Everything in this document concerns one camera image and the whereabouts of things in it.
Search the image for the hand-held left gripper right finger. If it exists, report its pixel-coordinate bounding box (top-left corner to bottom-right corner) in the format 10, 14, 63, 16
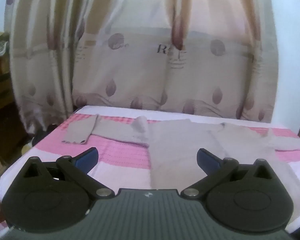
181, 148, 276, 198

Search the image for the brown wooden cabinet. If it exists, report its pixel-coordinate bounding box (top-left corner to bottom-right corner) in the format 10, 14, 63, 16
0, 71, 28, 155

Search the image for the pink striped bed sheet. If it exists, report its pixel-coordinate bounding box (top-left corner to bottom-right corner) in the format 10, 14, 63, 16
0, 105, 300, 240

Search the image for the beige knit cardigan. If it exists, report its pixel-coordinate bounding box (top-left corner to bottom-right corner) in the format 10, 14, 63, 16
61, 114, 150, 147

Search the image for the cream curtain with purple print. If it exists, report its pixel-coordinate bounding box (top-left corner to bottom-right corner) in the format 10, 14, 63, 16
4, 0, 280, 133

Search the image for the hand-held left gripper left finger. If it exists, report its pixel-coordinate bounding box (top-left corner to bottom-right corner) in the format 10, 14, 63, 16
21, 147, 115, 199

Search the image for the grey-beige knit garment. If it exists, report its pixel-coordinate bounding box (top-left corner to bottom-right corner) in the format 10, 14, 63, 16
147, 119, 230, 189

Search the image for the light beige knit sweater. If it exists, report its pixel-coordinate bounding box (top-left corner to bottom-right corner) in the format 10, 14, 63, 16
215, 122, 300, 163

